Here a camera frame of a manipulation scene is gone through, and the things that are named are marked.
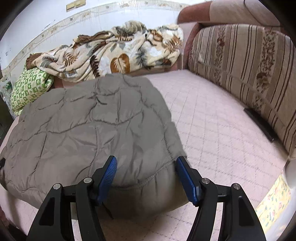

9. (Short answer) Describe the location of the black flat bar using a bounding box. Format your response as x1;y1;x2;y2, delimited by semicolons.
244;108;275;142

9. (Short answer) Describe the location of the leaf print fleece blanket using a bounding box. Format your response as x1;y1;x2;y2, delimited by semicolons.
25;20;184;82

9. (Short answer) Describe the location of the green checkered pillow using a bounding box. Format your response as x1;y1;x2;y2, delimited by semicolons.
10;68;55;116

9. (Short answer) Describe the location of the grey-brown quilted puffer jacket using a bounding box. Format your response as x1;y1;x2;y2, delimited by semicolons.
0;73;189;219

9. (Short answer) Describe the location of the pink mattress bed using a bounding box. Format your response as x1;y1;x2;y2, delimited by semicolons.
0;70;289;241

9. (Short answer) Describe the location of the yellow patterned floor mat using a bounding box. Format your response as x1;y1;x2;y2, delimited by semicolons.
254;174;292;232

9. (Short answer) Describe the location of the reddish sofa armrest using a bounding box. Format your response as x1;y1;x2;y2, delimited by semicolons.
177;0;281;70

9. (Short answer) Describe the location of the striped floral sofa backrest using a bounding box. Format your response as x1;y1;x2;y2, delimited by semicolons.
187;23;296;160

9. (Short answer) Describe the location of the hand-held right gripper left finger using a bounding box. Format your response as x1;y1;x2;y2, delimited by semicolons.
26;156;118;241

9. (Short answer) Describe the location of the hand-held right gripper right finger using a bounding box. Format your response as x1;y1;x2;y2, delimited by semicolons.
176;156;266;241

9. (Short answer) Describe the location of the floral plastic bag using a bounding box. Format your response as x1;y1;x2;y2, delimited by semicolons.
0;76;13;98

